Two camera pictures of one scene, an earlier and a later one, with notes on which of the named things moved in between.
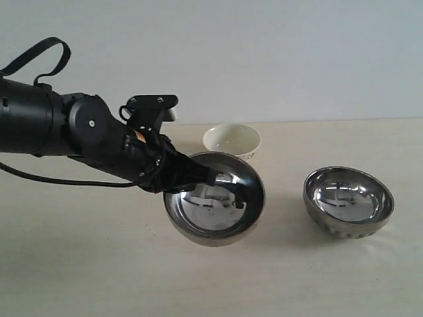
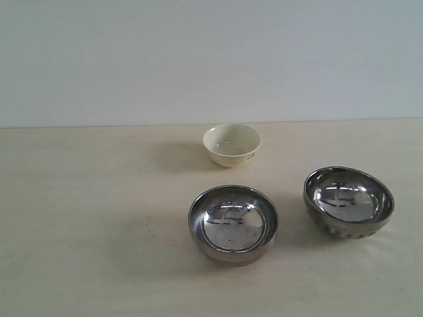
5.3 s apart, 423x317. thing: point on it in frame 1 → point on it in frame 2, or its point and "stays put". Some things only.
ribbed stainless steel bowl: x=347 y=203 stays put
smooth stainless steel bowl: x=209 y=215 → x=232 y=225
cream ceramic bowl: x=240 y=140 stays put
